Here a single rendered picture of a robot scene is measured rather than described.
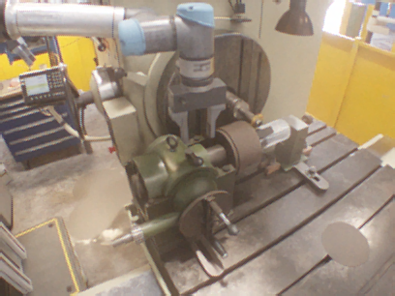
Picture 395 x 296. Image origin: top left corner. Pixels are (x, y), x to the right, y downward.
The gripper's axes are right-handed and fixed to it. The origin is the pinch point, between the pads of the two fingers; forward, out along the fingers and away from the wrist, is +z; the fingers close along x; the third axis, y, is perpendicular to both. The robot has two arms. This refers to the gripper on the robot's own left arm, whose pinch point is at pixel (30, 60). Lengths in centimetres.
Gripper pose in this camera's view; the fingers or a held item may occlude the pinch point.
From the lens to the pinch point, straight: 138.4
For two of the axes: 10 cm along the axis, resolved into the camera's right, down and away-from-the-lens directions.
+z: 4.2, 6.6, 6.2
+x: -4.5, -4.5, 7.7
